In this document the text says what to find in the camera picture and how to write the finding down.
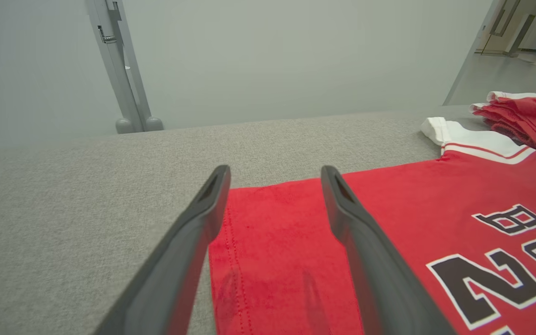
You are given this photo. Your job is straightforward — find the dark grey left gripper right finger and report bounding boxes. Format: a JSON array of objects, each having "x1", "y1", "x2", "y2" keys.
[{"x1": 321, "y1": 165, "x2": 457, "y2": 335}]

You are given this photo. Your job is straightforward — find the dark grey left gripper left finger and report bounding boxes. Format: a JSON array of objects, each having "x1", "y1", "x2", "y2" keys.
[{"x1": 94, "y1": 165, "x2": 231, "y2": 335}]

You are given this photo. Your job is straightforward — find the red jersey with white sleeves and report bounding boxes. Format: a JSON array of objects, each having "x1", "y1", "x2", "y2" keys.
[{"x1": 208, "y1": 116, "x2": 536, "y2": 335}]

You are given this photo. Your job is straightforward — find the red shorts with white stripe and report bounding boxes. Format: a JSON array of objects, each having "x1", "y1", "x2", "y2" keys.
[{"x1": 470, "y1": 91, "x2": 536, "y2": 162}]

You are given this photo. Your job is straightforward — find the grey frame post with round feet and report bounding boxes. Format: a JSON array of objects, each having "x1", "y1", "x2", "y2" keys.
[{"x1": 85, "y1": 0, "x2": 164, "y2": 135}]

